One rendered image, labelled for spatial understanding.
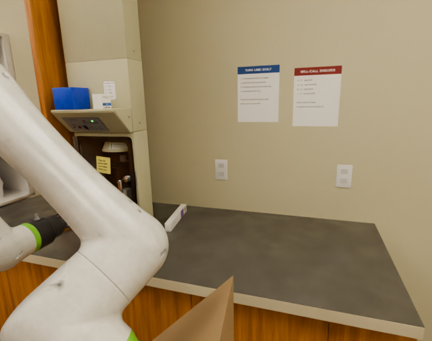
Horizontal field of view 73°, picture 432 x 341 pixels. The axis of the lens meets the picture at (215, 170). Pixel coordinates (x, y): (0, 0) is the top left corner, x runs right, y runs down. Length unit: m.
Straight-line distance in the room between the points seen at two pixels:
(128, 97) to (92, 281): 0.93
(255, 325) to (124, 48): 1.14
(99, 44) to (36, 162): 0.90
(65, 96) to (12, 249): 0.67
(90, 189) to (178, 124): 1.18
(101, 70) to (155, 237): 0.98
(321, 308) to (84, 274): 0.69
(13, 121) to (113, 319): 0.37
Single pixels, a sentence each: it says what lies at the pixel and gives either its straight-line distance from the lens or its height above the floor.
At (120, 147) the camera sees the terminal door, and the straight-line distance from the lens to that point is 1.35.
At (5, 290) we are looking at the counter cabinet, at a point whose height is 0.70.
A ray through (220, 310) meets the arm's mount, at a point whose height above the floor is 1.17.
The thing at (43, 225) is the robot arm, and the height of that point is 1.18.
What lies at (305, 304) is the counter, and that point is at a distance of 0.99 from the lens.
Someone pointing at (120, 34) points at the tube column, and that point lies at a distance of 1.35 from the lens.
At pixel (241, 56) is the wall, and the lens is 1.58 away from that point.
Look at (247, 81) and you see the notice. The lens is 1.56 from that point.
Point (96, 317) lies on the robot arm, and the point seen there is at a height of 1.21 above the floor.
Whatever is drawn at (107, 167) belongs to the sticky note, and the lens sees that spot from 1.42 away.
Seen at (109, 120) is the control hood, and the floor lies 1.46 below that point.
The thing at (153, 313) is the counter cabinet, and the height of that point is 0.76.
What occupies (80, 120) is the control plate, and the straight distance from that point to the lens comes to 1.38.
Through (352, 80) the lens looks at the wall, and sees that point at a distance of 1.53.
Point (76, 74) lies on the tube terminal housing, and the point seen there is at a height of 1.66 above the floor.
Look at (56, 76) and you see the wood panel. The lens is 1.55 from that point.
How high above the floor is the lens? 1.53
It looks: 13 degrees down
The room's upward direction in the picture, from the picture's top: 1 degrees counter-clockwise
